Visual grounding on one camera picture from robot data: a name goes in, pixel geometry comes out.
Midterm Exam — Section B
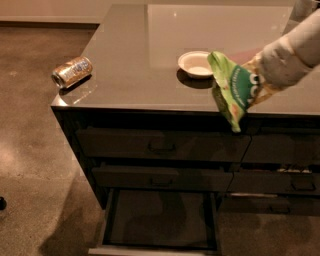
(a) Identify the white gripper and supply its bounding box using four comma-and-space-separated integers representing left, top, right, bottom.
242, 36, 315, 107

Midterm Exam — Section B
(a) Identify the green rice chip bag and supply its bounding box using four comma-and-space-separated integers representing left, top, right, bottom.
207, 51, 261, 133

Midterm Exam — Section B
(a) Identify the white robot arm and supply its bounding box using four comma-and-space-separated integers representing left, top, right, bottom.
243, 0, 320, 105

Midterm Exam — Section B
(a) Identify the top right drawer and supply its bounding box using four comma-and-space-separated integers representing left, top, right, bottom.
243, 134, 320, 166

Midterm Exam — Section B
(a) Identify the middle right drawer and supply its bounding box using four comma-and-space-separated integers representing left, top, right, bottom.
228, 169, 320, 195

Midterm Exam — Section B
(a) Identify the bottom right drawer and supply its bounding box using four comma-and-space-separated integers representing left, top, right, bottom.
219, 196, 320, 216

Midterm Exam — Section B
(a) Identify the top left drawer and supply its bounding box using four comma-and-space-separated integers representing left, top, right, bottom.
76, 127, 251, 162

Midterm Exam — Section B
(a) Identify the middle left drawer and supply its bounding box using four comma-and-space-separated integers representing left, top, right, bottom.
92, 162, 233, 191

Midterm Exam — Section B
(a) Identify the open bottom left drawer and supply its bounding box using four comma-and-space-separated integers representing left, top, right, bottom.
88, 189, 222, 256

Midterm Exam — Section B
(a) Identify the white paper bowl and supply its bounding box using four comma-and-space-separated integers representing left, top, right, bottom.
178, 51, 213, 79

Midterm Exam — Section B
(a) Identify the dark cabinet with drawers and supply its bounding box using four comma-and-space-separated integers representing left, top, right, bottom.
50, 3, 320, 256

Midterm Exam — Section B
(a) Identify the gold soda can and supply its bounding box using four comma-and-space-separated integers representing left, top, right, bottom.
51, 57, 93, 89

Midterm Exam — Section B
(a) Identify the small black floor object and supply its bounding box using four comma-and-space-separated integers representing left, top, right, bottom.
0, 197, 7, 210

